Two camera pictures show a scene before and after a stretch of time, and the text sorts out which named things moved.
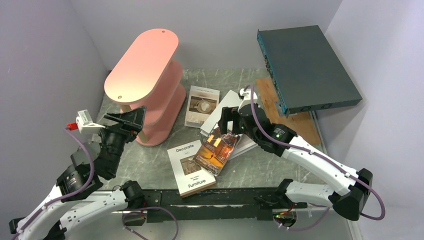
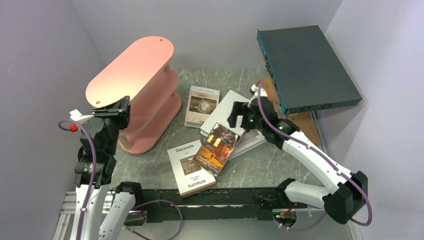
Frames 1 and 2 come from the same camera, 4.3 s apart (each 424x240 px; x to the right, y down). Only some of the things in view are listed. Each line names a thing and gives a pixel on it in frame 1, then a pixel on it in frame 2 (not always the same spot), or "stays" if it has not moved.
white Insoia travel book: [232, 99] stays
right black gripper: [227, 113] to [239, 109]
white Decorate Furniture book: [190, 176] stays
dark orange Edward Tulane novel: [216, 149] stays
